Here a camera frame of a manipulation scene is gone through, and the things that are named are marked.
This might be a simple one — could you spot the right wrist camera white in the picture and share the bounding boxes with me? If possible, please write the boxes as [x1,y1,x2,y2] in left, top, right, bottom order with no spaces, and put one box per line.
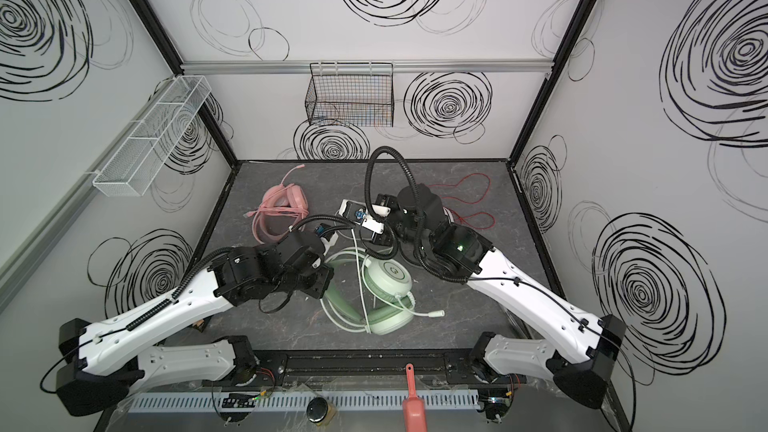
[338,199,385,235]

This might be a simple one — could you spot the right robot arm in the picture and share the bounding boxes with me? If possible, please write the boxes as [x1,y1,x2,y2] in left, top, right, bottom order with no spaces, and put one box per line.
[363,146,627,410]

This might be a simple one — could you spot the white slotted cable duct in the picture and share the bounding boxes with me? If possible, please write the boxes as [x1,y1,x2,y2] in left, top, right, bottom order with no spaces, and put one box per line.
[128,388,481,414]

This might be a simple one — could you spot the pink headphones with cable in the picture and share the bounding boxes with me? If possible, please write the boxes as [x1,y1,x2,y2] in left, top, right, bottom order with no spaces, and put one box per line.
[244,164,310,244]

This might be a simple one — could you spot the clear plastic wall shelf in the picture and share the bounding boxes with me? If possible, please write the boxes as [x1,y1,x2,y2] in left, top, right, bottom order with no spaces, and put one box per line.
[92,76,212,197]

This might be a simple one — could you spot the green headphones with cable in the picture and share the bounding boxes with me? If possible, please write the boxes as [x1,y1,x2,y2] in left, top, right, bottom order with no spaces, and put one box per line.
[319,242,445,336]

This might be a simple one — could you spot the red dustpan brush handle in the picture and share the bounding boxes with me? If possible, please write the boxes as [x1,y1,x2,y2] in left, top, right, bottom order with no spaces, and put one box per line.
[402,363,428,432]

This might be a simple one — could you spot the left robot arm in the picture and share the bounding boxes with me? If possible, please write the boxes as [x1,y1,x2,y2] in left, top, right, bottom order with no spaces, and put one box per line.
[39,214,354,417]

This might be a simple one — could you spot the black round knob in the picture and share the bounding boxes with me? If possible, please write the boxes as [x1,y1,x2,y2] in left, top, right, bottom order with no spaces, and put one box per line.
[306,396,336,427]

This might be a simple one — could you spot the black wire basket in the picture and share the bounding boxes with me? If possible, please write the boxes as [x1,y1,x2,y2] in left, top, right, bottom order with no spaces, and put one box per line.
[304,61,395,127]

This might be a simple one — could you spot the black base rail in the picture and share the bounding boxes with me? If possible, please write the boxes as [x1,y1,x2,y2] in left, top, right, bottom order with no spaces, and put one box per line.
[122,347,607,388]

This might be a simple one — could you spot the black white headphones red cable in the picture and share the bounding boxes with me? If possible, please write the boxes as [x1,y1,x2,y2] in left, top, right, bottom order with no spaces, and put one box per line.
[428,172,497,232]

